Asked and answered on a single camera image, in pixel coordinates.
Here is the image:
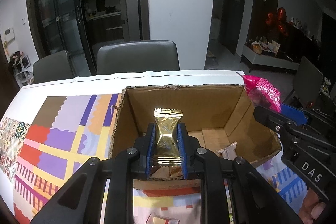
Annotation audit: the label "silver white snack packet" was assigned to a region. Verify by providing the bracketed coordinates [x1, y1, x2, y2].
[217, 142, 237, 160]

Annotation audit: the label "pink snack packet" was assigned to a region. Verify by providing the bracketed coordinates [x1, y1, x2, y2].
[237, 73, 281, 113]

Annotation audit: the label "clear red striped packet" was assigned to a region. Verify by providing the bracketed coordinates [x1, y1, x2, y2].
[146, 213, 180, 224]

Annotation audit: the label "gold foil snack packet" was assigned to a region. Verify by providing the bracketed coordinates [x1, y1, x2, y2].
[154, 108, 183, 167]

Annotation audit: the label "large tan snack bag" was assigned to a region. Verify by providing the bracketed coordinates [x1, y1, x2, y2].
[150, 166, 183, 180]

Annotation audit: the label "person's right hand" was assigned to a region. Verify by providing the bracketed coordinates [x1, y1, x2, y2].
[298, 188, 326, 224]

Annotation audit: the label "dark grey side chair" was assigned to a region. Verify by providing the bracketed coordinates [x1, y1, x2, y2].
[284, 56, 323, 107]

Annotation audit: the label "colourful patchwork tablecloth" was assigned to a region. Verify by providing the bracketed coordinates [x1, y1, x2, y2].
[14, 93, 307, 223]

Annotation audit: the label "brown cardboard box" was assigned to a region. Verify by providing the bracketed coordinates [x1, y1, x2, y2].
[108, 83, 282, 191]

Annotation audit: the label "patterned floral placemat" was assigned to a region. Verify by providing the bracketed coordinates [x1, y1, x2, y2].
[0, 117, 31, 182]

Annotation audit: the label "white low side table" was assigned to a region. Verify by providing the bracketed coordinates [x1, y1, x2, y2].
[241, 45, 299, 71]

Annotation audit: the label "red heart balloons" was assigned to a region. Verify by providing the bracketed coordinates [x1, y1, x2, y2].
[265, 7, 288, 36]

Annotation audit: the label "grey chair left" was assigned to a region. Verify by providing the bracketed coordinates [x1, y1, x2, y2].
[33, 50, 75, 84]

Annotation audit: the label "white shoe rack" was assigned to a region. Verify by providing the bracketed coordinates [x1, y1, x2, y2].
[8, 51, 34, 88]

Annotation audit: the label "grey chair right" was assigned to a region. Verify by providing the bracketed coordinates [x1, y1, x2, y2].
[96, 40, 180, 75]

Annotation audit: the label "dark sliding glass door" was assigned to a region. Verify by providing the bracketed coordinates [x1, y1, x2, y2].
[26, 0, 150, 77]

